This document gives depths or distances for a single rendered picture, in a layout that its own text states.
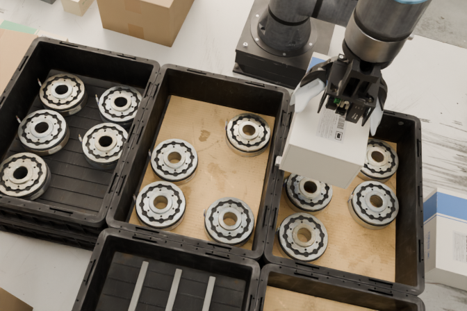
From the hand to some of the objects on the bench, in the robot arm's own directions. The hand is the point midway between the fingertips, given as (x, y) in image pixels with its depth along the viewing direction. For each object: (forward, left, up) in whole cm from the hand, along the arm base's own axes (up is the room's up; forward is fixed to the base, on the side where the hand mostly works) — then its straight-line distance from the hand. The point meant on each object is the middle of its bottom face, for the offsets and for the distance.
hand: (332, 113), depth 78 cm
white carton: (+34, +100, -45) cm, 114 cm away
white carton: (+8, -39, -41) cm, 57 cm away
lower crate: (-18, +47, -42) cm, 66 cm away
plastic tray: (+36, +101, -45) cm, 116 cm away
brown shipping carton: (+40, +64, -44) cm, 87 cm away
